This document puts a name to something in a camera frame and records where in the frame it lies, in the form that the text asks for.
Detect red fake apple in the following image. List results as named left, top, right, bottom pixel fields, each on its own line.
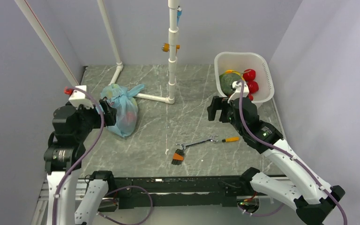
left=242, top=69, right=256, bottom=82
left=247, top=81, right=259, bottom=94

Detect orange black hex key set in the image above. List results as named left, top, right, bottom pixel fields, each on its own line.
left=171, top=149, right=185, bottom=165

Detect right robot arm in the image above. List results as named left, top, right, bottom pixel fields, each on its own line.
left=207, top=96, right=345, bottom=225

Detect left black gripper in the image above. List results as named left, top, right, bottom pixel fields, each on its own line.
left=75, top=98, right=117, bottom=140

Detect white plastic basket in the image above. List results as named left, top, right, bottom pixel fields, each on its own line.
left=214, top=52, right=275, bottom=108

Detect white PVC pipe frame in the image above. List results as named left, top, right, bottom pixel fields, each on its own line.
left=15, top=0, right=182, bottom=104

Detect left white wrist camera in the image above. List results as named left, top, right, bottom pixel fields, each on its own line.
left=64, top=87, right=94, bottom=109

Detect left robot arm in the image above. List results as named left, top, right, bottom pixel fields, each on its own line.
left=44, top=99, right=116, bottom=225

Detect yellow green fake fruit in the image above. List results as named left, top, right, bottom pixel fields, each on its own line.
left=219, top=70, right=244, bottom=82

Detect light blue plastic bag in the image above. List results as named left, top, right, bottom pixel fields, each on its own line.
left=100, top=84, right=145, bottom=137

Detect red fake apple lower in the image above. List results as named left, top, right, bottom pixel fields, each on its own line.
left=247, top=81, right=259, bottom=94

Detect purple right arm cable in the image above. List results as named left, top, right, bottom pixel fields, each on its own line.
left=236, top=80, right=349, bottom=225

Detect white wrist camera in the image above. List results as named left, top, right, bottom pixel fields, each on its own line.
left=64, top=87, right=94, bottom=109
left=227, top=79, right=249, bottom=103

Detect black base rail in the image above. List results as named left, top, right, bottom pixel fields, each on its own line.
left=87, top=170, right=270, bottom=213

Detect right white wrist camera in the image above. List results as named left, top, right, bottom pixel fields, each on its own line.
left=227, top=79, right=249, bottom=103

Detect red fake apple upper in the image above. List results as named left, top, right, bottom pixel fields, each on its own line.
left=242, top=69, right=256, bottom=82

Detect small red fake tomatoes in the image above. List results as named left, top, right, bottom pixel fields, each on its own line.
left=248, top=94, right=254, bottom=101

